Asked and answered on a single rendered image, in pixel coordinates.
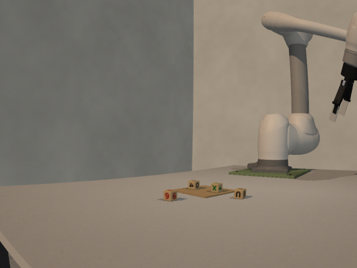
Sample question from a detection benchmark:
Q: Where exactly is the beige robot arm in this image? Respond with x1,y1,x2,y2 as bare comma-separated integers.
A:
247,11,357,173

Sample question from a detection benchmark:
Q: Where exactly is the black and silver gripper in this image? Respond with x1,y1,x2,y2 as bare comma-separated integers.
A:
329,63,357,122

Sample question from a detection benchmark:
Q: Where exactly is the brown square mat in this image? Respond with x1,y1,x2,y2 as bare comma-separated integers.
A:
172,185,234,198

